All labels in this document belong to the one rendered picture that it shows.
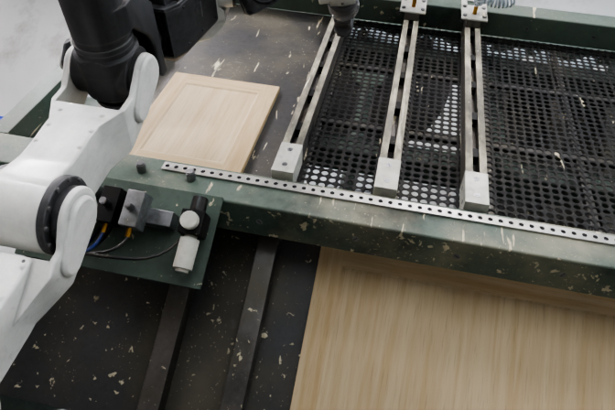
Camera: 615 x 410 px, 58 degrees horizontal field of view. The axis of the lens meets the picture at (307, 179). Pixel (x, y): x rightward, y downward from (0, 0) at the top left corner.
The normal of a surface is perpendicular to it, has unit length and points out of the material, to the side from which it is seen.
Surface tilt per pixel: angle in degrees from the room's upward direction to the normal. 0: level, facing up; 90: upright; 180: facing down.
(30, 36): 90
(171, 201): 90
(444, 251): 150
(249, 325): 90
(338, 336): 90
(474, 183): 60
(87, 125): 65
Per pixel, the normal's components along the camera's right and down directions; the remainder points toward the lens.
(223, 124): 0.04, -0.74
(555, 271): -0.21, 0.65
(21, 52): -0.22, -0.33
